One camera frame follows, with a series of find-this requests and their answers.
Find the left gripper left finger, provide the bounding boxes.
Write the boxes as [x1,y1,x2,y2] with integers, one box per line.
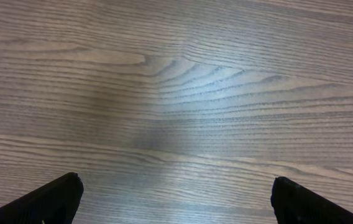
[0,172,84,224]

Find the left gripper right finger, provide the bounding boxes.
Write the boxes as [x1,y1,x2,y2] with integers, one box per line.
[270,177,353,224]

